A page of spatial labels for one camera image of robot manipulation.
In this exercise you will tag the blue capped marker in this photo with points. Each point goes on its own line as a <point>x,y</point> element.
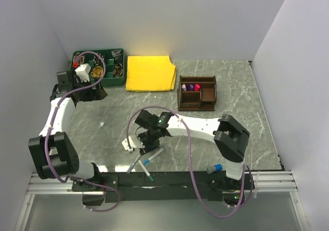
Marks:
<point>153,156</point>

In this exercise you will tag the green compartment tray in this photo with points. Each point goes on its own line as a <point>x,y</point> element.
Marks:
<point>108,80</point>

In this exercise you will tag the aluminium frame rail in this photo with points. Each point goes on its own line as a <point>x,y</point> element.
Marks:
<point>274,181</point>

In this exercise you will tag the grey rolled tie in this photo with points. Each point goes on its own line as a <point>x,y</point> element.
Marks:
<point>117,56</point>

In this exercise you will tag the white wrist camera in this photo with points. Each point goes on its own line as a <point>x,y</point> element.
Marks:
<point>82,72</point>
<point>131,143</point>

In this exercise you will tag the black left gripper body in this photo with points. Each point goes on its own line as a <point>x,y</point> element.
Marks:
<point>87,94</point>

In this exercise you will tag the brown dotted rolled tie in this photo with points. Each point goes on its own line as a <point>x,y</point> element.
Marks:
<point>117,70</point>

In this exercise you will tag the black patterned rolled tie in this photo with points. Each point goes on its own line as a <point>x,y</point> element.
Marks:
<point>97,60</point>

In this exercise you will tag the pink highlighter marker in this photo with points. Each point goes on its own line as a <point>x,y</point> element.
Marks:
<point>197,87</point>

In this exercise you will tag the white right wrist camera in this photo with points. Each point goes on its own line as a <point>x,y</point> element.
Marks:
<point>131,143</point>

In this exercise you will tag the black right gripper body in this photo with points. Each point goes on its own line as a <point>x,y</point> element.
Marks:
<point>150,141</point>

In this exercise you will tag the clear blue ballpoint pen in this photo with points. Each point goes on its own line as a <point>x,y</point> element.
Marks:
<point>131,167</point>

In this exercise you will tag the pink brown rolled tie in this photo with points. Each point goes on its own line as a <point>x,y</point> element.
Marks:
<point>78,59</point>

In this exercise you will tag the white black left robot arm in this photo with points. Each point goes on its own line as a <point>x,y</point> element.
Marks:
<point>52,152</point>

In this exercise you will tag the yellow folded cloth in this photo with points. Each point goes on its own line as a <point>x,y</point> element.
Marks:
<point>150,74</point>

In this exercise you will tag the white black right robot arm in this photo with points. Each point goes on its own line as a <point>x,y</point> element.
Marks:
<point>230,137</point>

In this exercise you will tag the yellow brown rolled tie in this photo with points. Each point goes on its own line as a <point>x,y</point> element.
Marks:
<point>97,72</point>

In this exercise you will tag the white green capped pen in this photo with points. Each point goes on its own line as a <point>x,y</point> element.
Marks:
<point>146,171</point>

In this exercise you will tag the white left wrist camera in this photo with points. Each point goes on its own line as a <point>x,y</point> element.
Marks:
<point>82,72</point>

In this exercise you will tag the brown wooden desk organizer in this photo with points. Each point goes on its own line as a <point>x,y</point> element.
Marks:
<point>202,100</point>

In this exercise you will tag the lilac highlighter marker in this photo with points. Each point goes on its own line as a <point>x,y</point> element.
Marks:
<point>184,88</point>

